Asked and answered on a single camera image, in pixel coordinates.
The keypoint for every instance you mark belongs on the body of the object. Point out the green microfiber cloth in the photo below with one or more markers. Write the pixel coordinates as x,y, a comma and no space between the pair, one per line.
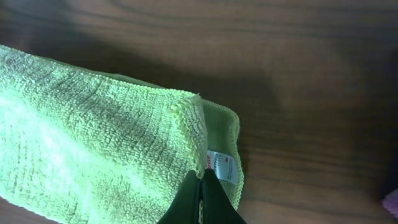
79,146

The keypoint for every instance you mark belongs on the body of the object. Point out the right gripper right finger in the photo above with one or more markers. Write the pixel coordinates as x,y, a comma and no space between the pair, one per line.
217,209

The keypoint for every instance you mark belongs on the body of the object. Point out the crumpled purple cloth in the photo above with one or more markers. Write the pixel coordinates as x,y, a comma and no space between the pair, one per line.
390,203

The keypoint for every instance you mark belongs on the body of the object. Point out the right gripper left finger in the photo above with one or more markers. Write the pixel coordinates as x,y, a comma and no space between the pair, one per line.
185,206

